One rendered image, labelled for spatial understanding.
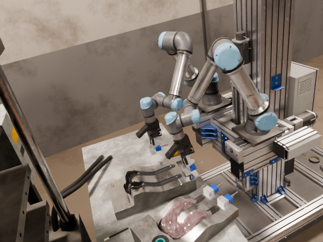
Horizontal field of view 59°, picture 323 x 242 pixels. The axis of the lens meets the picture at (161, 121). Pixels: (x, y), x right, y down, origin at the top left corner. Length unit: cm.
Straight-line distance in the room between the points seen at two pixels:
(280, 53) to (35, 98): 282
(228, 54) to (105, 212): 112
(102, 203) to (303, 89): 150
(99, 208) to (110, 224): 16
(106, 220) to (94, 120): 239
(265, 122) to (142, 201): 80
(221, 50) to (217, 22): 300
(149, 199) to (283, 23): 129
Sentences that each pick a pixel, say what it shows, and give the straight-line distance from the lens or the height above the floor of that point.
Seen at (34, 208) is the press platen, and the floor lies 104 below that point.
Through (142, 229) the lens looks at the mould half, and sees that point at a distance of 149.
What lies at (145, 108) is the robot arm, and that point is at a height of 126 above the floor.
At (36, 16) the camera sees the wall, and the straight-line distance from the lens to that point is 356.
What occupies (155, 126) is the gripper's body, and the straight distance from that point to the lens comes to 182.
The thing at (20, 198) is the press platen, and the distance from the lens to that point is 132.
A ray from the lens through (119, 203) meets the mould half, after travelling 171.
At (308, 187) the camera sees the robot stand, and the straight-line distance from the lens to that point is 269.
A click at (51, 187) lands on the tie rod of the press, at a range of 162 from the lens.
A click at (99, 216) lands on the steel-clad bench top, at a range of 178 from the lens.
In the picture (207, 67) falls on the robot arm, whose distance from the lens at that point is 155.
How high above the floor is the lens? 203
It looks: 30 degrees down
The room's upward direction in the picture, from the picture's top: 11 degrees counter-clockwise
